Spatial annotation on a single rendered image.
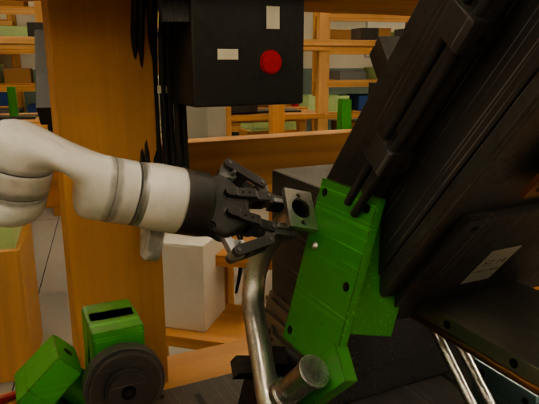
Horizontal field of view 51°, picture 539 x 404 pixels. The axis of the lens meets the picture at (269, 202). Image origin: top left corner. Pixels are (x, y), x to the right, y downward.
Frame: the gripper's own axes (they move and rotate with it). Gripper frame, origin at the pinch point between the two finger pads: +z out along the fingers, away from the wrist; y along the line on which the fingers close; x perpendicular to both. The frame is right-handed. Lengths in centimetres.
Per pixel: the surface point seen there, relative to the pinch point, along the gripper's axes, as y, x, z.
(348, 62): 745, 535, 578
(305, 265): -5.6, 1.3, 2.8
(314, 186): 8.3, 3.1, 8.1
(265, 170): 24.8, 22.3, 12.7
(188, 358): -3.5, 45.8, 5.4
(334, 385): -20.6, -0.5, 2.6
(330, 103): 479, 409, 391
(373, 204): -5.0, -12.8, 2.7
